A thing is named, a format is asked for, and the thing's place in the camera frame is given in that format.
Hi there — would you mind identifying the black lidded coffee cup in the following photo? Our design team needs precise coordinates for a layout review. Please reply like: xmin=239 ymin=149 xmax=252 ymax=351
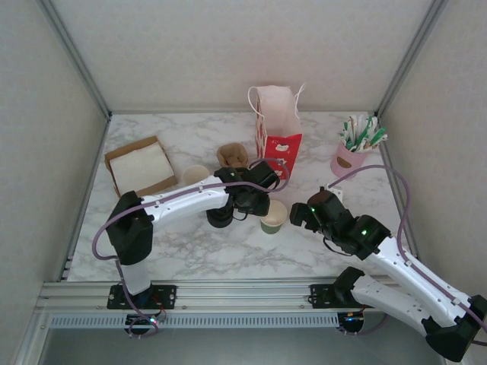
xmin=206 ymin=207 xmax=234 ymax=229

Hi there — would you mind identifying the aluminium frame post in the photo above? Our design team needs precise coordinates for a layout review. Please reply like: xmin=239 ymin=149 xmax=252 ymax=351
xmin=37 ymin=0 xmax=112 ymax=118
xmin=374 ymin=0 xmax=450 ymax=117

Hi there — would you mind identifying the red printed paper gift bag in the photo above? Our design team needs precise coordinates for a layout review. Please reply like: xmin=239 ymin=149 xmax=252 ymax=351
xmin=247 ymin=82 xmax=307 ymax=179

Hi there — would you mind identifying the brown pulp cup carrier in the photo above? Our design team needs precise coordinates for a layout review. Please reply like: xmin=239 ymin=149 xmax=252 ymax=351
xmin=216 ymin=142 xmax=248 ymax=168

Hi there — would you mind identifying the white slotted cable duct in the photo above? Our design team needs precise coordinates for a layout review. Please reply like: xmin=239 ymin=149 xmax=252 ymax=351
xmin=49 ymin=313 xmax=340 ymax=329

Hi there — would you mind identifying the pink stirrer holder cup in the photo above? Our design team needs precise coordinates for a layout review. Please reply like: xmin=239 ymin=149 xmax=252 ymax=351
xmin=329 ymin=140 xmax=372 ymax=179

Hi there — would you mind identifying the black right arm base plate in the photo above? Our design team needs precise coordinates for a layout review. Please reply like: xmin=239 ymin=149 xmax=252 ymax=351
xmin=310 ymin=283 xmax=366 ymax=309

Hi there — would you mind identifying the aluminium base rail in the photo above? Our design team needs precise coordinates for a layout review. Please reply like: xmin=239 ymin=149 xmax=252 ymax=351
xmin=36 ymin=279 xmax=389 ymax=315

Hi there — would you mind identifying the brown cardboard napkin tray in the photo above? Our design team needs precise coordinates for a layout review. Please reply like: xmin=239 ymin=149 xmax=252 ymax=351
xmin=104 ymin=135 xmax=179 ymax=198

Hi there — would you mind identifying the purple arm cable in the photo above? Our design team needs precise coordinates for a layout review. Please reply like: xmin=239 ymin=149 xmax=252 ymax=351
xmin=93 ymin=157 xmax=290 ymax=339
xmin=329 ymin=163 xmax=487 ymax=335

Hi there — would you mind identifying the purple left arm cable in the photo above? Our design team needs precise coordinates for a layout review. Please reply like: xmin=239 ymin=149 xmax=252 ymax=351
xmin=93 ymin=157 xmax=290 ymax=339

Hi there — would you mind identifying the green white wrapped stirrers bundle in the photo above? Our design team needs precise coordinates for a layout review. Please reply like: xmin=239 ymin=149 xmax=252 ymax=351
xmin=338 ymin=113 xmax=389 ymax=153

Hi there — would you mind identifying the green paper coffee cup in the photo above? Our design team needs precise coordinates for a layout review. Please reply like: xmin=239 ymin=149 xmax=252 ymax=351
xmin=260 ymin=200 xmax=288 ymax=236

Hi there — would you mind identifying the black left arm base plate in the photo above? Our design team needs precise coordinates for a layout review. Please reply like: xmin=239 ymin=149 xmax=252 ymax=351
xmin=107 ymin=284 xmax=178 ymax=309

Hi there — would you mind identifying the stack of paper cups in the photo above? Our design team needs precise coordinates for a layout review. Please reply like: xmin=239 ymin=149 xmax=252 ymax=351
xmin=182 ymin=164 xmax=210 ymax=187

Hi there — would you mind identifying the white napkin stack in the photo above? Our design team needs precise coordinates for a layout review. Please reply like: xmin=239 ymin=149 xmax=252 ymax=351
xmin=109 ymin=142 xmax=177 ymax=193

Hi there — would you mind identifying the aluminium table side rail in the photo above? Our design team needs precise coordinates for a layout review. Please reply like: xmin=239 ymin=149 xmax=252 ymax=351
xmin=59 ymin=116 xmax=111 ymax=282

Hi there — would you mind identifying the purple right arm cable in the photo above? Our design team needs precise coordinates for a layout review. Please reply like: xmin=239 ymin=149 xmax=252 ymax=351
xmin=329 ymin=163 xmax=487 ymax=335

